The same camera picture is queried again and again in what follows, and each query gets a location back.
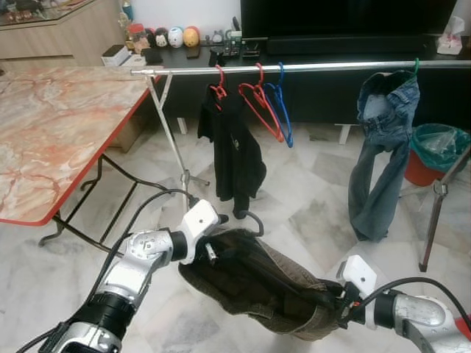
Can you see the black smartphone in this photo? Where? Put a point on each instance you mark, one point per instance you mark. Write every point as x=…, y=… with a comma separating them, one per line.
x=193, y=54

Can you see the black flat television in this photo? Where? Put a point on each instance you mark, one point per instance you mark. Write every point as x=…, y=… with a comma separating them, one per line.
x=346, y=15

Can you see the black tv console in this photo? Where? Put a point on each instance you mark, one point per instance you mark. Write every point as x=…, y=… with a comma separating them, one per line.
x=324, y=103

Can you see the white pink tissue pack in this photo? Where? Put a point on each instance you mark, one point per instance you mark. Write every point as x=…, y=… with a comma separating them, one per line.
x=450, y=43

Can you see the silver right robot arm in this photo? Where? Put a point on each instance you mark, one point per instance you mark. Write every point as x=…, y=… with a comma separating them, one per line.
x=419, y=316

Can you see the white box black lid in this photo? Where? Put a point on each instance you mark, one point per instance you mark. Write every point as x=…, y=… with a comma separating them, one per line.
x=114, y=55

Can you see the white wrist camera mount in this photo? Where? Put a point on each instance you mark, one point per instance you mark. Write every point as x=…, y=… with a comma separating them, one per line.
x=360, y=276
x=197, y=228

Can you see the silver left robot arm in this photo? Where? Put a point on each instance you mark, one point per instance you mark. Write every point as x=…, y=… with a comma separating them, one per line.
x=140, y=257

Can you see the green white mug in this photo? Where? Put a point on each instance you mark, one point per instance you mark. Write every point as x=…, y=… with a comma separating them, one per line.
x=232, y=37

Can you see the light wooden cabinet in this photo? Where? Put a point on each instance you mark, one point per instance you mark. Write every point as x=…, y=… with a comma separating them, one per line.
x=66, y=37

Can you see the grey small figurine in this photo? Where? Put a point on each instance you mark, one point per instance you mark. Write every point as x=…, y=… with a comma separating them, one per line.
x=218, y=37

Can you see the black red round plush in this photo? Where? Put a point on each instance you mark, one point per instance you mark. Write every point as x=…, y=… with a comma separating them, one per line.
x=150, y=37

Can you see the white blue round plush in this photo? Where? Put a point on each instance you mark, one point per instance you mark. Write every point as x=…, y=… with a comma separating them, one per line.
x=176, y=37

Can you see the brown trousers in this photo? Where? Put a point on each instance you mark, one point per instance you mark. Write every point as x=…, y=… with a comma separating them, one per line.
x=280, y=309

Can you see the black white round plush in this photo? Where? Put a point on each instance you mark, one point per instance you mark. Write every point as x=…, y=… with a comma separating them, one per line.
x=162, y=38

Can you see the black plastic hanger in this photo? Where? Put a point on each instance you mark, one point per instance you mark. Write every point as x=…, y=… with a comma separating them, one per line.
x=257, y=217

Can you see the orange marble folding table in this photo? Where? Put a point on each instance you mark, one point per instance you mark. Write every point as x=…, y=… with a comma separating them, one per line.
x=59, y=132

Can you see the blue plastic hanger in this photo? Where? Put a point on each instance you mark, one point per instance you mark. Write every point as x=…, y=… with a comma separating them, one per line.
x=282, y=79

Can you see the red bin with green bag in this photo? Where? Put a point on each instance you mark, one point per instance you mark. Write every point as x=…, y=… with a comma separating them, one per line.
x=434, y=147

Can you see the red plastic hanger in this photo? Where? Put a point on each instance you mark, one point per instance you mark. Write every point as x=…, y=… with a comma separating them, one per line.
x=219, y=90
x=260, y=82

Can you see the black clip stand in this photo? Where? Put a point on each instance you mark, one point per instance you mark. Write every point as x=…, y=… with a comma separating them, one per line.
x=216, y=57

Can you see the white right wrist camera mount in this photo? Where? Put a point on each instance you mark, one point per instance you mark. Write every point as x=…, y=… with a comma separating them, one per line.
x=360, y=276

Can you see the black shirt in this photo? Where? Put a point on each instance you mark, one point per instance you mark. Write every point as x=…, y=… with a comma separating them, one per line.
x=235, y=154

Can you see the green plastic hanger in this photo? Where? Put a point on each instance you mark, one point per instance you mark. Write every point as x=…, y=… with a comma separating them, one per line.
x=416, y=68

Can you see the black small device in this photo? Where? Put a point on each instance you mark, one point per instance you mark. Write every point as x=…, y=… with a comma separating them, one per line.
x=250, y=51

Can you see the black remote control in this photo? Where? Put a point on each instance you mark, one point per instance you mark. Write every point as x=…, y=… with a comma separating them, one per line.
x=232, y=50

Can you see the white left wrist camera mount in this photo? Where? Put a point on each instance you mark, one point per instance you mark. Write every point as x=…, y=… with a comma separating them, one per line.
x=197, y=228

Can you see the blue denim jeans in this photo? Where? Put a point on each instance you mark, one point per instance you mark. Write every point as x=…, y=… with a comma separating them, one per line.
x=383, y=169

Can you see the black wallet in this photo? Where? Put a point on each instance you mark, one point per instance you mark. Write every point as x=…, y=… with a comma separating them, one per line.
x=153, y=56

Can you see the white pink flat pouch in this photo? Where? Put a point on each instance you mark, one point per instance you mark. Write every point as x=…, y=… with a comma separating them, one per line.
x=134, y=60

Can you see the red lid jar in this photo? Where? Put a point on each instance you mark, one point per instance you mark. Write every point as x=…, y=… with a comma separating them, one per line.
x=136, y=35

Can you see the silver metal clothes rack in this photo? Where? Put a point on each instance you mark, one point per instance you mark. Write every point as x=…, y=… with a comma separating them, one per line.
x=331, y=66

